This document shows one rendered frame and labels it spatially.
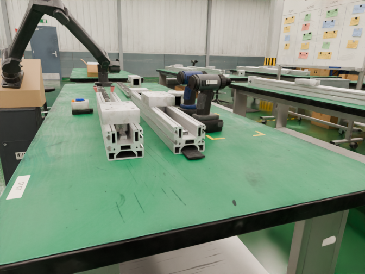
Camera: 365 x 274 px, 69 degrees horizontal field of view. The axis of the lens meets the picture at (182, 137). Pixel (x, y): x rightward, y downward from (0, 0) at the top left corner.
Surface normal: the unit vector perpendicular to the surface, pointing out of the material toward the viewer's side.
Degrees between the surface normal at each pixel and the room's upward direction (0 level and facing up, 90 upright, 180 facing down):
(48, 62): 90
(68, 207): 0
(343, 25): 90
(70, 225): 0
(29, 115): 90
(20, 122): 90
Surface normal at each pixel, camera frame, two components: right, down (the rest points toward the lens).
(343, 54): -0.94, 0.08
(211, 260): 0.03, -0.96
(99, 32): 0.34, 0.28
